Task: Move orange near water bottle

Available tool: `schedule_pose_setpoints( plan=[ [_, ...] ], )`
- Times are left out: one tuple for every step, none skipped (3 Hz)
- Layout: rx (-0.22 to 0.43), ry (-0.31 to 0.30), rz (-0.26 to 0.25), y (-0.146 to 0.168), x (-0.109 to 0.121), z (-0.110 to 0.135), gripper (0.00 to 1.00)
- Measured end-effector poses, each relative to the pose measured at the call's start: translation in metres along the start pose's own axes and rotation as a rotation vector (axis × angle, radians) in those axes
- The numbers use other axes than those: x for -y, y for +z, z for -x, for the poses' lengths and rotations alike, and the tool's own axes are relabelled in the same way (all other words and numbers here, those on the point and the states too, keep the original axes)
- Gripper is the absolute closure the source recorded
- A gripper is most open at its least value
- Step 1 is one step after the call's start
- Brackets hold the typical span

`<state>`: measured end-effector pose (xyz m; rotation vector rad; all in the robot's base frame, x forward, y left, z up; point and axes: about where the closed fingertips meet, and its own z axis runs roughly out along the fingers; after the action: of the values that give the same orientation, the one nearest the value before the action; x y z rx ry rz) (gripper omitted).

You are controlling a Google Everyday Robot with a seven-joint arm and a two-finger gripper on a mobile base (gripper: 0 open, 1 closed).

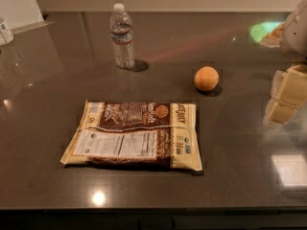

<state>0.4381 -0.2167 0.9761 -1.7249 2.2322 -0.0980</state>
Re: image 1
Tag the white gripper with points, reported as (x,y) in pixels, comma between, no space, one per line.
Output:
(295,37)

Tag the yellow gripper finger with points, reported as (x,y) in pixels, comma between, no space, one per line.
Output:
(277,114)

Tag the orange fruit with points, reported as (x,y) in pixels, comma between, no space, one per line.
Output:
(206,79)

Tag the clear plastic water bottle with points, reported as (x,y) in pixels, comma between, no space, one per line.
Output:
(122,37)

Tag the brown and cream chip bag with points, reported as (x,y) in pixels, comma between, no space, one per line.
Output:
(136,134)

